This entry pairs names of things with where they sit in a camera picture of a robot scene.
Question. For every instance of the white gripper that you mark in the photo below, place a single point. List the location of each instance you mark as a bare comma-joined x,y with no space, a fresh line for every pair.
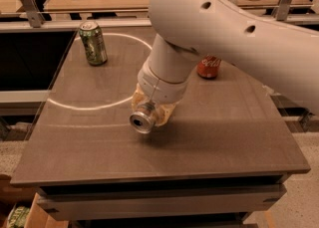
159,87

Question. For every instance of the silver blue redbull can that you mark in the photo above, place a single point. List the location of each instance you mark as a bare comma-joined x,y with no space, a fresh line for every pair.
143,118

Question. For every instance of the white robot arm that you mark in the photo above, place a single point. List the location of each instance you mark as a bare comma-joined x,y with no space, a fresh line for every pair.
281,56

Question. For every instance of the red coca cola can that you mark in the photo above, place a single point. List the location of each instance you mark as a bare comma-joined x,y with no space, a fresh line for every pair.
208,67

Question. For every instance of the green soda can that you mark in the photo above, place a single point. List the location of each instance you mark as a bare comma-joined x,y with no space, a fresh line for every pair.
93,41

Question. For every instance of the green printed box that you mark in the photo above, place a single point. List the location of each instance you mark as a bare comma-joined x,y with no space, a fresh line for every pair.
18,217

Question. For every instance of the left metal rail bracket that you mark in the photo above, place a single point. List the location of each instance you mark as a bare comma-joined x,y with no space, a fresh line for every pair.
35,18

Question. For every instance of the horizontal metal rail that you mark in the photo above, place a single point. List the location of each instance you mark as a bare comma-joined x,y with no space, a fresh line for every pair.
73,25

